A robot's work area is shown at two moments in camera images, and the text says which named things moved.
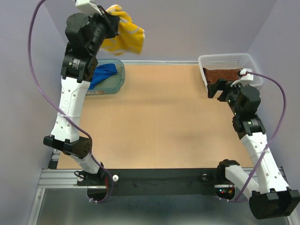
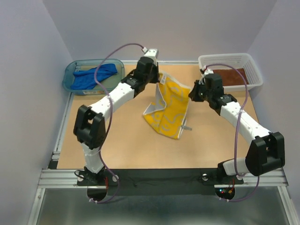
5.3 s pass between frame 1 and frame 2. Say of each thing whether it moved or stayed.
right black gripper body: moved
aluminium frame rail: stayed
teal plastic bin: stayed
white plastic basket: stayed
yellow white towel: moved
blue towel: stayed
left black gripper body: moved
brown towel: stayed
